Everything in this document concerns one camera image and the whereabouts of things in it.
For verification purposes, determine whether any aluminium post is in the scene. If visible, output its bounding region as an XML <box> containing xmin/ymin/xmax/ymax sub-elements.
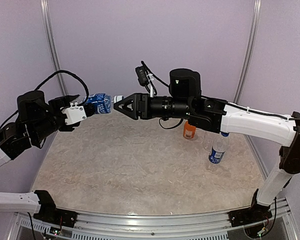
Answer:
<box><xmin>39</xmin><ymin>0</ymin><xmax>68</xmax><ymax>96</ymax></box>
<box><xmin>233</xmin><ymin>0</ymin><xmax>262</xmax><ymax>104</ymax></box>

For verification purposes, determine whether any blue label bottle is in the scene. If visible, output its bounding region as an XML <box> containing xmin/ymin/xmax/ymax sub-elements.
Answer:
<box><xmin>208</xmin><ymin>132</ymin><xmax>230</xmax><ymax>164</ymax></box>
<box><xmin>72</xmin><ymin>93</ymin><xmax>114</xmax><ymax>114</ymax></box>

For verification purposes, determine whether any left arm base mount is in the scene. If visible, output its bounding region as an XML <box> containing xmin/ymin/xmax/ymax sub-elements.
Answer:
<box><xmin>33</xmin><ymin>190</ymin><xmax>78</xmax><ymax>228</ymax></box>

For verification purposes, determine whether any left aluminium post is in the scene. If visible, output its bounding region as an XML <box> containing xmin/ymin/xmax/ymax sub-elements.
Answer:
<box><xmin>39</xmin><ymin>0</ymin><xmax>68</xmax><ymax>96</ymax></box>

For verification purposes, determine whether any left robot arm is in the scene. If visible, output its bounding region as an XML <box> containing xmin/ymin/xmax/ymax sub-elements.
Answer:
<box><xmin>0</xmin><ymin>90</ymin><xmax>87</xmax><ymax>223</ymax></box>

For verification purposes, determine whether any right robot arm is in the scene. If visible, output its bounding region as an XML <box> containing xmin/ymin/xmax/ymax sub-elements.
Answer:
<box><xmin>114</xmin><ymin>68</ymin><xmax>300</xmax><ymax>222</ymax></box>

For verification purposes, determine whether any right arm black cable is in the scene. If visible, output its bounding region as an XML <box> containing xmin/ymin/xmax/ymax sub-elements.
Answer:
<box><xmin>139</xmin><ymin>60</ymin><xmax>300</xmax><ymax>161</ymax></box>

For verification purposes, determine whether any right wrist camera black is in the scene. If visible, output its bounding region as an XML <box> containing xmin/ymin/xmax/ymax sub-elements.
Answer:
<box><xmin>135</xmin><ymin>66</ymin><xmax>150</xmax><ymax>87</ymax></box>

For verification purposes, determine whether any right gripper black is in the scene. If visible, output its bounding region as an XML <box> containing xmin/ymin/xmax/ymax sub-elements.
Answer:
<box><xmin>113</xmin><ymin>91</ymin><xmax>193</xmax><ymax>119</ymax></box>

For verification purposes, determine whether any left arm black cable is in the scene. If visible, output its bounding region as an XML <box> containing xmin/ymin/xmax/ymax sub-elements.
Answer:
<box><xmin>0</xmin><ymin>70</ymin><xmax>90</xmax><ymax>148</ymax></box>

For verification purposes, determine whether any right aluminium post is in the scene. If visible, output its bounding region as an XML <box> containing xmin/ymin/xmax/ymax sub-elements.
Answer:
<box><xmin>233</xmin><ymin>0</ymin><xmax>262</xmax><ymax>104</ymax></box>

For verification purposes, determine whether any orange drink bottle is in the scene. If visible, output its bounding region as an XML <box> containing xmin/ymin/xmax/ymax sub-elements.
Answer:
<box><xmin>183</xmin><ymin>121</ymin><xmax>197</xmax><ymax>140</ymax></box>

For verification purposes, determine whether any clear empty bottle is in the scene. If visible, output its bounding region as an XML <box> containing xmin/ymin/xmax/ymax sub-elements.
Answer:
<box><xmin>202</xmin><ymin>131</ymin><xmax>214</xmax><ymax>151</ymax></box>

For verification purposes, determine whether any white bottle cap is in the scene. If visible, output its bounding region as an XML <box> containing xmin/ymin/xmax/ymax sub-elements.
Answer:
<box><xmin>113</xmin><ymin>95</ymin><xmax>124</xmax><ymax>103</ymax></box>

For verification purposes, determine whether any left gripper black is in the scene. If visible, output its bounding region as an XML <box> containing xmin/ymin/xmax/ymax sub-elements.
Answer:
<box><xmin>31</xmin><ymin>95</ymin><xmax>79</xmax><ymax>143</ymax></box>

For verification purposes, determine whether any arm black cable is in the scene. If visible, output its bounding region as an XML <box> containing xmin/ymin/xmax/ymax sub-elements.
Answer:
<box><xmin>139</xmin><ymin>60</ymin><xmax>300</xmax><ymax>161</ymax></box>
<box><xmin>0</xmin><ymin>70</ymin><xmax>90</xmax><ymax>148</ymax></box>

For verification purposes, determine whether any blue label bottle standing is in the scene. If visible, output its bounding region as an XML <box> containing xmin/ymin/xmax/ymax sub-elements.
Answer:
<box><xmin>208</xmin><ymin>132</ymin><xmax>230</xmax><ymax>164</ymax></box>

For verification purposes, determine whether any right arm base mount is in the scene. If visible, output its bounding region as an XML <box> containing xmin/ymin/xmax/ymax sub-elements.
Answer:
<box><xmin>228</xmin><ymin>189</ymin><xmax>273</xmax><ymax>227</ymax></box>

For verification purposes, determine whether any aluminium front rail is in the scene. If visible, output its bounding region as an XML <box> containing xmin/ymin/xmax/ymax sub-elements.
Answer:
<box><xmin>8</xmin><ymin>197</ymin><xmax>298</xmax><ymax>240</ymax></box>

